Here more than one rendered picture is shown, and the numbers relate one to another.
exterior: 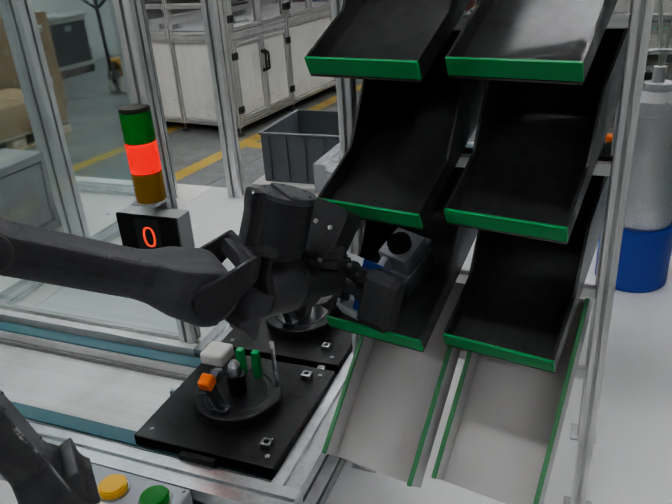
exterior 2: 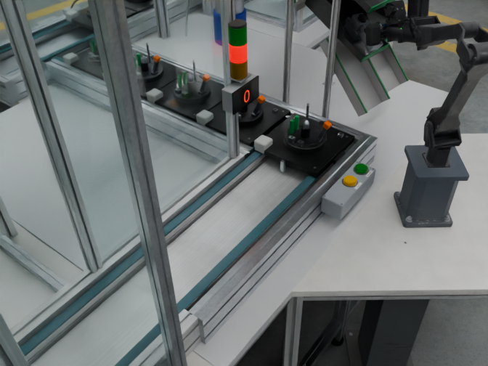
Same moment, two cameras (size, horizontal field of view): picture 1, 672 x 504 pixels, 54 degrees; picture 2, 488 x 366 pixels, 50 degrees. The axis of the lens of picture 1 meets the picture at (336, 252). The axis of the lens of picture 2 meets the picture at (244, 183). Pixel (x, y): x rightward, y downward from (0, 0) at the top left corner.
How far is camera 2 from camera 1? 1.74 m
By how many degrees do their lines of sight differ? 62
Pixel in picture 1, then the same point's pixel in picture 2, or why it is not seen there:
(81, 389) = (240, 210)
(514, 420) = (377, 65)
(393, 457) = (370, 101)
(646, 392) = (311, 64)
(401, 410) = (361, 86)
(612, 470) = not seen: hidden behind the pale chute
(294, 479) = (359, 133)
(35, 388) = (228, 230)
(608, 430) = not seen: hidden behind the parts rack
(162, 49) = not seen: outside the picture
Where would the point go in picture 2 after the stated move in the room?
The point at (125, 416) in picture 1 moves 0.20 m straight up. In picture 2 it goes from (276, 192) to (278, 139)
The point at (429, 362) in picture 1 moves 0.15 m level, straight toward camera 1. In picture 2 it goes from (354, 65) to (397, 73)
